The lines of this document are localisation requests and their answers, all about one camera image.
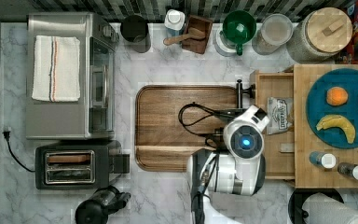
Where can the light wooden drawer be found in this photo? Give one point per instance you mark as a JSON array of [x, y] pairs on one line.
[[279, 148]]

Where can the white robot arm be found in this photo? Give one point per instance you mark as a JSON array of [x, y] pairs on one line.
[[236, 165]]

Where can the light wooden drawer cabinet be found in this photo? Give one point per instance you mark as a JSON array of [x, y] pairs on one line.
[[307, 175]]

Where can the dark wooden cutting board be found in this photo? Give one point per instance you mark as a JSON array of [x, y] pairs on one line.
[[162, 144]]

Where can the wooden scoop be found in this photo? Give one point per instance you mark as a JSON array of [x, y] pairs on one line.
[[183, 36]]

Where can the dark wooden box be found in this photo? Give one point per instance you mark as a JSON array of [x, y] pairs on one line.
[[199, 29]]

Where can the stainless steel toaster oven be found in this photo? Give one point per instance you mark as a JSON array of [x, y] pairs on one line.
[[92, 116]]

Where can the white lidded bottle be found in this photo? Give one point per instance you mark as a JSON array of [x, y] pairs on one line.
[[174, 22]]

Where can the black cylindrical cup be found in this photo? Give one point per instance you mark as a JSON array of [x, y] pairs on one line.
[[134, 30]]

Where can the Deep River chips bag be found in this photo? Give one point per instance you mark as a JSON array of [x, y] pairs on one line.
[[281, 115]]

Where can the clear jar white lid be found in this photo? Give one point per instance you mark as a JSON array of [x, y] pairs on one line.
[[274, 32]]

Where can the black two-slot toaster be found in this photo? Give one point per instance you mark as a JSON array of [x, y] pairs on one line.
[[90, 164]]

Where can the white striped dish towel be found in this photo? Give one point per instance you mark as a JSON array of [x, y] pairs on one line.
[[56, 69]]

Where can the yellow banana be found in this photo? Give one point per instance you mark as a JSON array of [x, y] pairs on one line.
[[338, 121]]

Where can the blue shaker white cap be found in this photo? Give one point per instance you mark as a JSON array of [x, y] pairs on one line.
[[322, 159]]

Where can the black paper towel holder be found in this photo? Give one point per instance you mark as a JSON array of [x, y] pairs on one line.
[[299, 196]]

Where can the orange fruit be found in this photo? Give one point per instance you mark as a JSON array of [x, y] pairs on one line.
[[336, 96]]

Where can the large jar wooden lid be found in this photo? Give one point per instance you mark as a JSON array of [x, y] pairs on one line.
[[321, 35]]

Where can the paper towel roll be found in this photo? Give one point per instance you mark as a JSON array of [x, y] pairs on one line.
[[325, 210]]

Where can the blue round plate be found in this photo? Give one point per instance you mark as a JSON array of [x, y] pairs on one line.
[[317, 106]]

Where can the dark shaker white cap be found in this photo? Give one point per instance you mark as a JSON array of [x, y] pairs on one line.
[[348, 169]]

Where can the black drawer handle bar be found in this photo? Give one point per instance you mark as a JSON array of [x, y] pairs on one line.
[[240, 90]]

